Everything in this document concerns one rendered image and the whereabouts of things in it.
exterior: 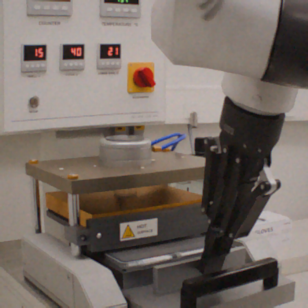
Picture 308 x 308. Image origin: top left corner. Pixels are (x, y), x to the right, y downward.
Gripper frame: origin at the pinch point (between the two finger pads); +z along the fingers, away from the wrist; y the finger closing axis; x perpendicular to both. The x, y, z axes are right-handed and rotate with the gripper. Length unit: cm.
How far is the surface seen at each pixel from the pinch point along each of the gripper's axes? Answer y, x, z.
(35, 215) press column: -27.1, -13.5, 9.7
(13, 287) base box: -24.8, -17.6, 22.2
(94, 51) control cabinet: -41.8, 0.6, -12.7
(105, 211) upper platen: -14.8, -8.1, 1.8
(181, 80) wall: -76, 46, 7
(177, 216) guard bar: -11.8, 2.0, 2.3
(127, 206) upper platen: -15.8, -3.9, 2.2
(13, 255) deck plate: -33.3, -14.6, 22.2
